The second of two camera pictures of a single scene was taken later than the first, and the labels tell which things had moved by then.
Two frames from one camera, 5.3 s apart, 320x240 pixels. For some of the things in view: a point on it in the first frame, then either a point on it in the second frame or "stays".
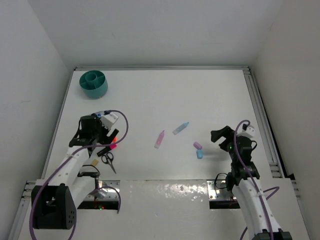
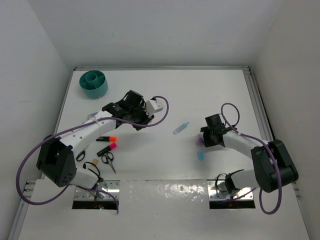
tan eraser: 95,162 stays
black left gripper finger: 111,137 -> 138,128
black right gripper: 226,132 -> 207,142
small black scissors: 107,159 stays
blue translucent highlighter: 180,128 stays
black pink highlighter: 106,150 stays
